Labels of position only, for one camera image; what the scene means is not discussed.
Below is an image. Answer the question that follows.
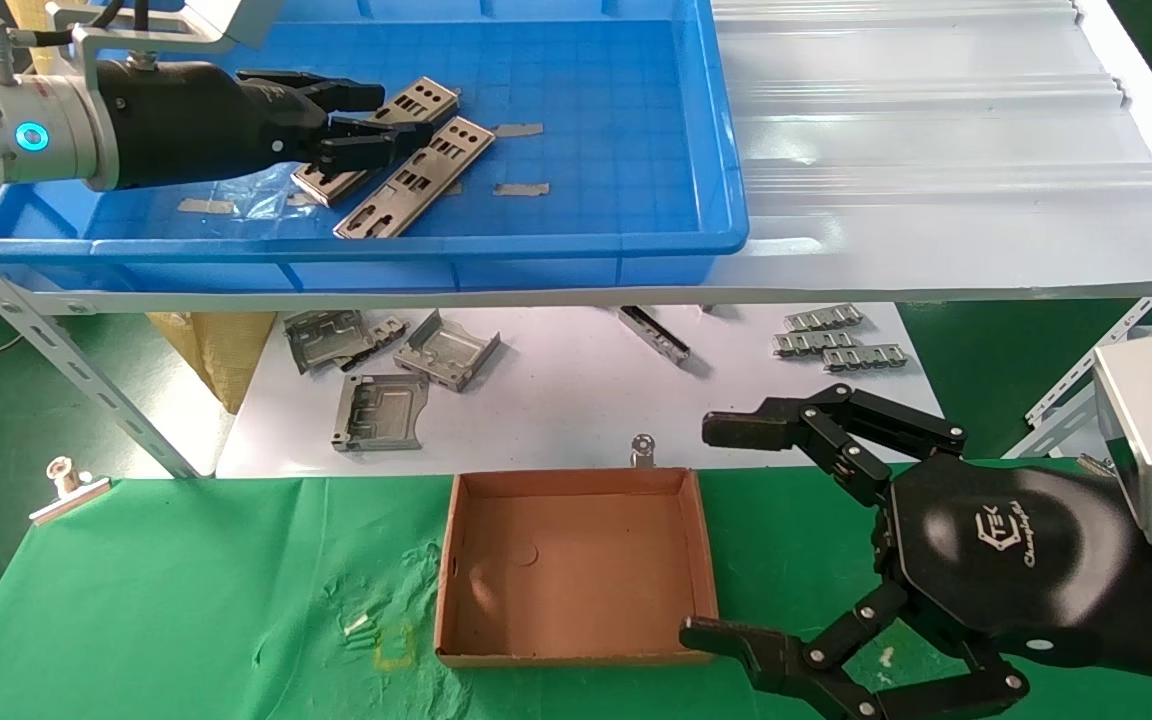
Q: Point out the white metal shelf leg frame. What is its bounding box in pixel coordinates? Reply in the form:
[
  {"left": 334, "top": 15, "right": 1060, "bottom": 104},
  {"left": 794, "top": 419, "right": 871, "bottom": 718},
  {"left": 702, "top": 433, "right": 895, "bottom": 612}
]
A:
[{"left": 1004, "top": 290, "right": 1152, "bottom": 461}]

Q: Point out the silver metal IO shield plate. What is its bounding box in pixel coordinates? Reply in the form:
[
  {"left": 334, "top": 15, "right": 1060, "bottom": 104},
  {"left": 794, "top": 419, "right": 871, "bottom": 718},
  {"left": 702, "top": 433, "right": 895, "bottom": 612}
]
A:
[
  {"left": 334, "top": 117, "right": 495, "bottom": 239},
  {"left": 293, "top": 77, "right": 460, "bottom": 206}
]

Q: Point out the white corrugated shelf board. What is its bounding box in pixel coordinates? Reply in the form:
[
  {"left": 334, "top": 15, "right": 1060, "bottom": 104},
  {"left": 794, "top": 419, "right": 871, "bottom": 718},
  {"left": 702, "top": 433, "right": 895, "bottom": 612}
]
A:
[{"left": 0, "top": 0, "right": 1152, "bottom": 319}]

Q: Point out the grey folded metal bracket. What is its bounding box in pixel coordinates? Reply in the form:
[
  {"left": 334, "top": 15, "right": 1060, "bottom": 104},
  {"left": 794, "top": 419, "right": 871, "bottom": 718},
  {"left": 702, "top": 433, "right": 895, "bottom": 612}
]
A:
[{"left": 393, "top": 308, "right": 502, "bottom": 393}]

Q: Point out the slim grey metal strip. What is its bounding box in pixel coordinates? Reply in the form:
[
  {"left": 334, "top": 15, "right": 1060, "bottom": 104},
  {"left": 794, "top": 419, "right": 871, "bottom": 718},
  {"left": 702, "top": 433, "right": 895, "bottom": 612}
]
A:
[{"left": 618, "top": 305, "right": 692, "bottom": 369}]

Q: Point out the yellow woven bag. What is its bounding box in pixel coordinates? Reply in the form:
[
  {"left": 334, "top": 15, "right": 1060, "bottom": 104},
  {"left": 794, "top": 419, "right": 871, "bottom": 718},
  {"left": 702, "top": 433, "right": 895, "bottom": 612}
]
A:
[
  {"left": 146, "top": 312, "right": 279, "bottom": 414},
  {"left": 4, "top": 0, "right": 72, "bottom": 31}
]

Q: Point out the green table cloth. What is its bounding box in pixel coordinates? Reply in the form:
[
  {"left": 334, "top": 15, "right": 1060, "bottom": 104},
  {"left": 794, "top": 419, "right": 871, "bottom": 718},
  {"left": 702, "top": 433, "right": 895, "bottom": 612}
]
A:
[{"left": 0, "top": 458, "right": 1152, "bottom": 720}]

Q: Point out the grey flat stamped metal bracket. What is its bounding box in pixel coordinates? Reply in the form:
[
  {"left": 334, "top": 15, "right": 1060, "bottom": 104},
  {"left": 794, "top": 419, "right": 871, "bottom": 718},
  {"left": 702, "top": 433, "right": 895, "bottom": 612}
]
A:
[{"left": 331, "top": 373, "right": 432, "bottom": 453}]

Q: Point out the small notched metal strip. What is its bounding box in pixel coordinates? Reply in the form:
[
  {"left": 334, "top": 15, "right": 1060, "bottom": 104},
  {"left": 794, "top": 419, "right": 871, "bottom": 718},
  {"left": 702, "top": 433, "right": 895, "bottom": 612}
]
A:
[
  {"left": 772, "top": 330, "right": 862, "bottom": 357},
  {"left": 822, "top": 343, "right": 912, "bottom": 374},
  {"left": 784, "top": 303, "right": 865, "bottom": 333}
]

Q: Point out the brown cardboard box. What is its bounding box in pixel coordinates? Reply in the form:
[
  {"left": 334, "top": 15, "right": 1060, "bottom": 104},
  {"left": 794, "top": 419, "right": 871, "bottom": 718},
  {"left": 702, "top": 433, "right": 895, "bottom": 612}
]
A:
[{"left": 434, "top": 468, "right": 720, "bottom": 669}]

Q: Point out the small grey stamped metal part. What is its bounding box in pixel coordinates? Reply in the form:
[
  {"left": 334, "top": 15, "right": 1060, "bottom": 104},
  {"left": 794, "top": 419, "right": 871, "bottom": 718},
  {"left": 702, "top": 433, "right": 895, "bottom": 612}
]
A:
[{"left": 341, "top": 315, "right": 409, "bottom": 373}]

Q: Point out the blue plastic tray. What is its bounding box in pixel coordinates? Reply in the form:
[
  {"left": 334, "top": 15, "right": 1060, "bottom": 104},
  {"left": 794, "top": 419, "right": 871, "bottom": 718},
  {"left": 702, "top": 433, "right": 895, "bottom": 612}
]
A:
[{"left": 0, "top": 0, "right": 749, "bottom": 293}]

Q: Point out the grey slotted angle steel bar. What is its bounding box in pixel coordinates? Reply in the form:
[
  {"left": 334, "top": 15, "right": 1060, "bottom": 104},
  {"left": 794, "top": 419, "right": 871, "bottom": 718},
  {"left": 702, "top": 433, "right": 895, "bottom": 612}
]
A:
[{"left": 0, "top": 205, "right": 202, "bottom": 479}]

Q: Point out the white flat board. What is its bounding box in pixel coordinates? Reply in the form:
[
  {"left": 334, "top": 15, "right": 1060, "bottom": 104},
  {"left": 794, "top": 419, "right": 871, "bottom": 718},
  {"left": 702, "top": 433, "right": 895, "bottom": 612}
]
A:
[{"left": 216, "top": 305, "right": 947, "bottom": 479}]

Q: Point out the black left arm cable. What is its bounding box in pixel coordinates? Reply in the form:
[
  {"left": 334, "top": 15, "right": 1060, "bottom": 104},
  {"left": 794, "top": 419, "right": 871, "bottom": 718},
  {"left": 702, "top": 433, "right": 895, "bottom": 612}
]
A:
[{"left": 8, "top": 0, "right": 152, "bottom": 49}]

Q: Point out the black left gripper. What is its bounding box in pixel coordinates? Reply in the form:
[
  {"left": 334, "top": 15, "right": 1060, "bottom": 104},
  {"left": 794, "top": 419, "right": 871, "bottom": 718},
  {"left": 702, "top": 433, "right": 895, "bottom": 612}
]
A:
[{"left": 86, "top": 58, "right": 437, "bottom": 191}]

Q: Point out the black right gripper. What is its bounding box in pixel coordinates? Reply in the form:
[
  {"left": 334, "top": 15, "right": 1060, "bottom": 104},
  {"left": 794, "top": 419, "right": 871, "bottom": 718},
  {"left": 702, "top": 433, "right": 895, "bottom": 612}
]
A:
[{"left": 679, "top": 455, "right": 1152, "bottom": 720}]

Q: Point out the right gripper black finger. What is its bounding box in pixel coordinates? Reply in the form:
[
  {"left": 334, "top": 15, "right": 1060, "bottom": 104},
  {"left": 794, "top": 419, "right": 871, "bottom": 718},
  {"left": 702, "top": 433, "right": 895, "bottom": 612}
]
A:
[{"left": 701, "top": 383, "right": 969, "bottom": 508}]

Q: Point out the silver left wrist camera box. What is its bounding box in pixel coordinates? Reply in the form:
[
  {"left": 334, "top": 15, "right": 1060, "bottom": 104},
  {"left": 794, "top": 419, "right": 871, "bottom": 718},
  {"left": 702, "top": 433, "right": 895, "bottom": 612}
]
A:
[{"left": 181, "top": 0, "right": 284, "bottom": 51}]

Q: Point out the silver left camera mount bracket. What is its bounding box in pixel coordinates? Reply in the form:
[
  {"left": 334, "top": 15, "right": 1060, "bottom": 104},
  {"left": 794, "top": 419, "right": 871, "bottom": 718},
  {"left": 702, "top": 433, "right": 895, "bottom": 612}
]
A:
[{"left": 44, "top": 0, "right": 237, "bottom": 96}]

